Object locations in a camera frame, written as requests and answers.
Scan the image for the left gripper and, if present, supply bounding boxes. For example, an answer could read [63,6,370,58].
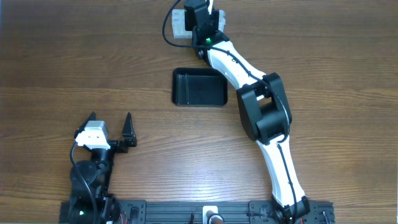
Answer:
[73,111,138,154]

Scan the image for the mounting rail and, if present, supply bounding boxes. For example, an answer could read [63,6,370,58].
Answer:
[58,200,336,224]

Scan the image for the white test tube rack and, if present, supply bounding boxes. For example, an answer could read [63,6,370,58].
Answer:
[172,9,226,40]

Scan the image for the clear test tube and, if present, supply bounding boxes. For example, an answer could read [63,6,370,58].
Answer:
[177,73,185,105]
[184,73,190,105]

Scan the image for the black tray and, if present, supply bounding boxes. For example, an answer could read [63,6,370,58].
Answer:
[172,67,229,108]

